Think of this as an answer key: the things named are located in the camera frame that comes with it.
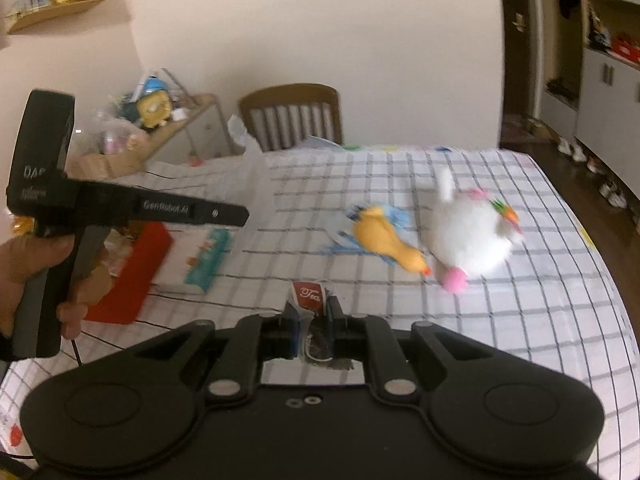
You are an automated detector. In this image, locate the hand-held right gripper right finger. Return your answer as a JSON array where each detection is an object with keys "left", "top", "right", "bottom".
[{"left": 325, "top": 297, "right": 496, "bottom": 403}]

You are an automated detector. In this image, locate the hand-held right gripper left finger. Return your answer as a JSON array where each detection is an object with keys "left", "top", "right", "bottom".
[{"left": 135, "top": 305, "right": 307, "bottom": 403}]

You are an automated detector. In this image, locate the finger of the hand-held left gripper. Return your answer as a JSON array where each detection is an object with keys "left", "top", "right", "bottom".
[{"left": 202, "top": 201, "right": 250, "bottom": 227}]

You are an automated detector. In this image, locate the red label tea bag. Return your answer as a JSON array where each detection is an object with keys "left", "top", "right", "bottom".
[{"left": 287, "top": 280, "right": 358, "bottom": 373}]

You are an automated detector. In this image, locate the clear plastic bag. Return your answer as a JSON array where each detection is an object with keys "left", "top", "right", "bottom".
[{"left": 227, "top": 115, "right": 273, "bottom": 201}]

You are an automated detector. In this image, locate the person's left hand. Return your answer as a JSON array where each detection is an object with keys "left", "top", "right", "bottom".
[{"left": 0, "top": 234, "right": 111, "bottom": 339}]

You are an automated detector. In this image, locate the teal and white tissue box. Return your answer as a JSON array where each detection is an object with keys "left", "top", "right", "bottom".
[{"left": 155, "top": 228, "right": 233, "bottom": 295}]

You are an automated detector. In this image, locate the beige cardboard box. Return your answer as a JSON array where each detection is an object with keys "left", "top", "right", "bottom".
[{"left": 65, "top": 152, "right": 146, "bottom": 179}]

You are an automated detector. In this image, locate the plastic bag of toys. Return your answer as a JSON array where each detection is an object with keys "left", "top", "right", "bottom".
[{"left": 95, "top": 110, "right": 151, "bottom": 156}]

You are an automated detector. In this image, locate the wooden drawer cabinet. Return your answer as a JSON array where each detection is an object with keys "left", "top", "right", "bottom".
[{"left": 145, "top": 94, "right": 236, "bottom": 166}]

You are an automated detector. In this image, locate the red open box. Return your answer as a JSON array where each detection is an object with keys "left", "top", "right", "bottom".
[{"left": 82, "top": 222, "right": 173, "bottom": 325}]

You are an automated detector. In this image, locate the yellow rubber chicken toy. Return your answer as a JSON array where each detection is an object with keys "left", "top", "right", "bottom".
[{"left": 352, "top": 205, "right": 433, "bottom": 277}]

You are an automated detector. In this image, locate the yellow toy clock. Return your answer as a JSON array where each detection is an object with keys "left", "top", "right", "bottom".
[{"left": 136, "top": 91, "right": 173, "bottom": 128}]

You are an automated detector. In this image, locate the light blue cloth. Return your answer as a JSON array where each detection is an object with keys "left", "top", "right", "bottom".
[{"left": 300, "top": 135, "right": 342, "bottom": 150}]

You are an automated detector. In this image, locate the blue and white plastic bag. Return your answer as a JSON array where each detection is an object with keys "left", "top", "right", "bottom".
[{"left": 325, "top": 202, "right": 413, "bottom": 261}]

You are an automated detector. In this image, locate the wooden chair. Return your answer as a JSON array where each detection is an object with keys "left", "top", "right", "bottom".
[{"left": 238, "top": 83, "right": 344, "bottom": 153}]

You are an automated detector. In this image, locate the white plush rabbit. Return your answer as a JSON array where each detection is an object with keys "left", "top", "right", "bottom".
[{"left": 430, "top": 166, "right": 523, "bottom": 295}]

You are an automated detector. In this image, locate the colourful printed table mat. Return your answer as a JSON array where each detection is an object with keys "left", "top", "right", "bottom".
[{"left": 345, "top": 143, "right": 451, "bottom": 154}]

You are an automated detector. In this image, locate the wooden door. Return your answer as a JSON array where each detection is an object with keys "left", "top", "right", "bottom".
[{"left": 500, "top": 0, "right": 543, "bottom": 128}]

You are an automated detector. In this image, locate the grey shoe cabinet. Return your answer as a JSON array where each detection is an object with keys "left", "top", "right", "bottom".
[{"left": 537, "top": 0, "right": 640, "bottom": 201}]

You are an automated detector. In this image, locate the red storage box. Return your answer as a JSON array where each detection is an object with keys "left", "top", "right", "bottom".
[{"left": 612, "top": 35, "right": 640, "bottom": 64}]

